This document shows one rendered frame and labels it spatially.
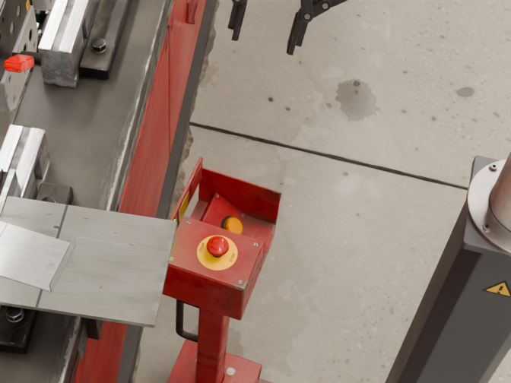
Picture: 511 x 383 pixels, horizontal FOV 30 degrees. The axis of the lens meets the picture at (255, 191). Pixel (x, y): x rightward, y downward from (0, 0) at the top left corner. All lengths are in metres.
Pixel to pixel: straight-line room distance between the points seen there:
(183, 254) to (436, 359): 0.53
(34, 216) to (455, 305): 0.72
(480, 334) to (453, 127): 1.32
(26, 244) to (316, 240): 1.33
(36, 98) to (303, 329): 1.05
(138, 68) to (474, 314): 0.76
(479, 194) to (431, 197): 1.25
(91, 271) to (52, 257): 0.06
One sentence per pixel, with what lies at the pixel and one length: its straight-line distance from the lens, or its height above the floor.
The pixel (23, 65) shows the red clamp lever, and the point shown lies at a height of 1.30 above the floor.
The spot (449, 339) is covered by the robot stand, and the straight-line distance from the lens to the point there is 1.79.
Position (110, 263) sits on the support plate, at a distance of 1.43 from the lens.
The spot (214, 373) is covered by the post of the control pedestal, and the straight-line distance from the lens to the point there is 2.18.
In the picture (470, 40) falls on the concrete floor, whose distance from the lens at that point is 3.25.
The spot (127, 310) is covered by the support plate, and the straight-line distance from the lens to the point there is 1.39.
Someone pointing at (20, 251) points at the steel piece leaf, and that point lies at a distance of 1.45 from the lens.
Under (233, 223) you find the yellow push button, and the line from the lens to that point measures 1.79.
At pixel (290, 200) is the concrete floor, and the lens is 2.72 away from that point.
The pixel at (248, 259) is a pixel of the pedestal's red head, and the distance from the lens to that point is 1.69.
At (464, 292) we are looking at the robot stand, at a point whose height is 0.85.
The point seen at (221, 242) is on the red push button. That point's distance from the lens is 1.67.
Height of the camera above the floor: 2.22
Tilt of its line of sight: 55 degrees down
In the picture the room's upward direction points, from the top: 7 degrees clockwise
